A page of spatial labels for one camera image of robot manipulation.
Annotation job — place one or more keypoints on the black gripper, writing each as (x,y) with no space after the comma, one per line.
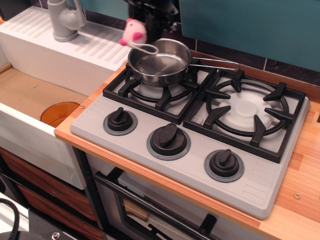
(157,15)

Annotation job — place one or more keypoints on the pink stuffed pig toy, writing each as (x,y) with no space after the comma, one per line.
(135,37)

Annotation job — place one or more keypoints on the stainless steel pan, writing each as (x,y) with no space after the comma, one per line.
(166,62)

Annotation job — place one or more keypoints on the black left burner grate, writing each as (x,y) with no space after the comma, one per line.
(171,103)

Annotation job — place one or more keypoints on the black burner grate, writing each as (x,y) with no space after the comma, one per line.
(171,103)
(258,117)

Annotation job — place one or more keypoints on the grey toy faucet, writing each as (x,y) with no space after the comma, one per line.
(65,22)

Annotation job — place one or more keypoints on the black left stove knob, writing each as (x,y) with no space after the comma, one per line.
(120,122)

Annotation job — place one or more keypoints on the black stove knob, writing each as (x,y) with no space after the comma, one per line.
(168,143)
(224,166)
(120,122)

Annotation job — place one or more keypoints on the black middle stove knob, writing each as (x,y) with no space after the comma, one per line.
(168,143)

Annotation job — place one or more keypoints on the white toy sink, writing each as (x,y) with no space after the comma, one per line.
(36,72)

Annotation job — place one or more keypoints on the grey toy stove top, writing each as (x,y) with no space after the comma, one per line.
(254,193)

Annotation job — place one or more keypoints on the orange sink drain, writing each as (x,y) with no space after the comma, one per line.
(57,113)

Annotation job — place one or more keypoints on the black right burner grate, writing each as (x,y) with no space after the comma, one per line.
(258,117)

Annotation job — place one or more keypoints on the black right stove knob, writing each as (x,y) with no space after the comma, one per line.
(224,166)

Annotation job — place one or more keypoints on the oven door with window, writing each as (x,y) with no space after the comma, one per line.
(147,225)

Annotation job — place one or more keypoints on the wooden drawer front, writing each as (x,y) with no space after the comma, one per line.
(58,189)

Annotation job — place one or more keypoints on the black oven door handle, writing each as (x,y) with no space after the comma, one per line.
(111,181)

